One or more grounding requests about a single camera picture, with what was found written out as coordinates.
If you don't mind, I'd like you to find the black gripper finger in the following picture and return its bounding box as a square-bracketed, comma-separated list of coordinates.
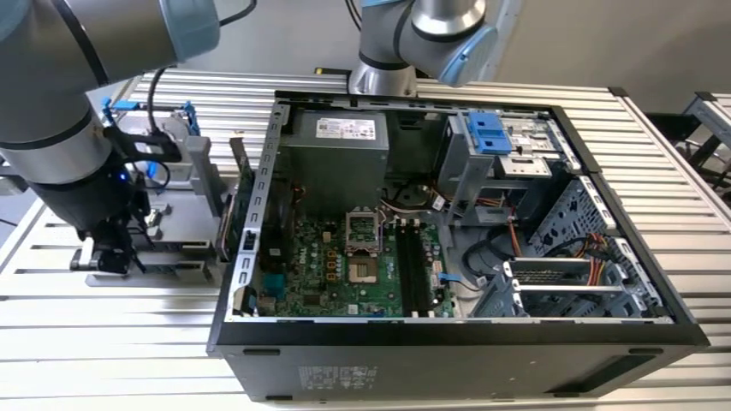
[71, 217, 133, 275]
[131, 239, 148, 275]

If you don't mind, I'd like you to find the black RAM slot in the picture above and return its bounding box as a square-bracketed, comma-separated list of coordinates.
[418, 220, 436, 318]
[410, 220, 428, 318]
[395, 220, 414, 318]
[402, 220, 422, 318]

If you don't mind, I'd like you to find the grey parts rack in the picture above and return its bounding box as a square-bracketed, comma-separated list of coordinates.
[84, 135, 241, 289]

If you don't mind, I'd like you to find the hard disk in blue carrier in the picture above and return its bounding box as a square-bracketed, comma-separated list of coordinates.
[99, 97, 199, 192]

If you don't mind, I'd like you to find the green graphics card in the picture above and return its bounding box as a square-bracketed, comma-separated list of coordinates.
[216, 136, 256, 263]

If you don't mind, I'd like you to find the black case fan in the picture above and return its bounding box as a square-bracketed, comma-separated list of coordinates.
[266, 166, 298, 262]

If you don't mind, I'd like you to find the CPU socket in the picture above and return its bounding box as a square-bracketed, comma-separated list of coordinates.
[346, 252, 383, 284]

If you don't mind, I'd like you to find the grey power supply unit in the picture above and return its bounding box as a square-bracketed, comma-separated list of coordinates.
[282, 109, 394, 215]

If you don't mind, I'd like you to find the green motherboard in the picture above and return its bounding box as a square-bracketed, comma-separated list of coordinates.
[256, 209, 458, 319]

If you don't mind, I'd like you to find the black open PC case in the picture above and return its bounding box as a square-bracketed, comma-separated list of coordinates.
[204, 87, 712, 403]

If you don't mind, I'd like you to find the metal disk bay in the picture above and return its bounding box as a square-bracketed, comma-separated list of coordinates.
[471, 255, 667, 320]

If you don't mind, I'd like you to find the perforated metal panel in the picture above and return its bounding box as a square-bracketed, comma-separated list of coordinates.
[528, 177, 618, 258]

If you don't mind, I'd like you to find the metal slat side table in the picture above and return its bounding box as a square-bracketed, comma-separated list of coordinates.
[682, 90, 731, 192]

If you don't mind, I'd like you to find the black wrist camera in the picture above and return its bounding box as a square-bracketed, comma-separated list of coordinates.
[105, 127, 185, 164]

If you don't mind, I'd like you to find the thick black camera cable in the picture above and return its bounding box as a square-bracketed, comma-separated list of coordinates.
[145, 0, 259, 139]

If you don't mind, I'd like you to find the wire locking lever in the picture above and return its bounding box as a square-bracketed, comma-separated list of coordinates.
[376, 211, 390, 257]

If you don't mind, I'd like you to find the beige wire bundle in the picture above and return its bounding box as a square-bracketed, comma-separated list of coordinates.
[379, 182, 442, 219]

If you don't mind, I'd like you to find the black looped wire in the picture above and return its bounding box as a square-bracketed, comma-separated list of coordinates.
[463, 238, 510, 282]

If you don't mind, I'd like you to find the blue plastic drive bracket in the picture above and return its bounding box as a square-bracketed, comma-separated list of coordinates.
[464, 111, 503, 155]

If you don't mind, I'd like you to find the red orange yellow wire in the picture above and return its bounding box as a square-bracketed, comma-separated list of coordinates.
[584, 233, 611, 289]

